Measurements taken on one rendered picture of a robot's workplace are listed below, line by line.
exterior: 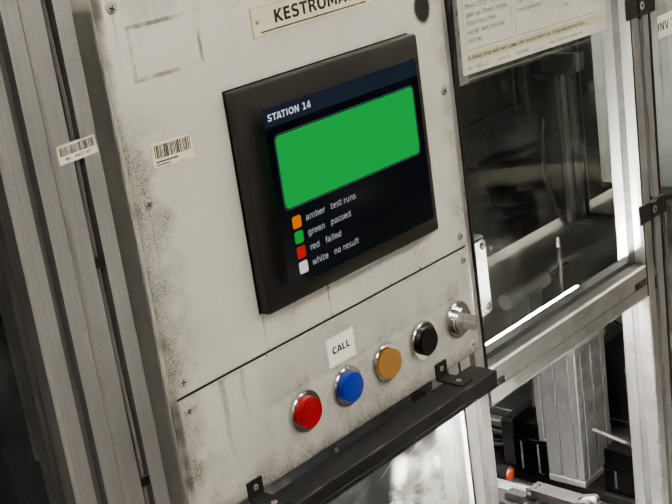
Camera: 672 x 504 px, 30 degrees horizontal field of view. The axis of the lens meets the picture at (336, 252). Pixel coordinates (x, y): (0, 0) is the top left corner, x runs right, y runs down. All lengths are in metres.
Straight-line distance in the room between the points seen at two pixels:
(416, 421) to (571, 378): 0.70
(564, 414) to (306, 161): 0.95
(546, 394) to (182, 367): 0.99
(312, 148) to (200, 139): 0.11
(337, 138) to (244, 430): 0.27
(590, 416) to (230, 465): 0.95
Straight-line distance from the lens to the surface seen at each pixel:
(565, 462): 2.00
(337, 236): 1.14
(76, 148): 0.98
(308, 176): 1.11
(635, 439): 1.83
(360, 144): 1.16
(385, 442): 1.21
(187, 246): 1.05
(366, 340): 1.23
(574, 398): 1.94
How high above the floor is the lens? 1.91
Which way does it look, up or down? 18 degrees down
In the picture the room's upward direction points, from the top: 8 degrees counter-clockwise
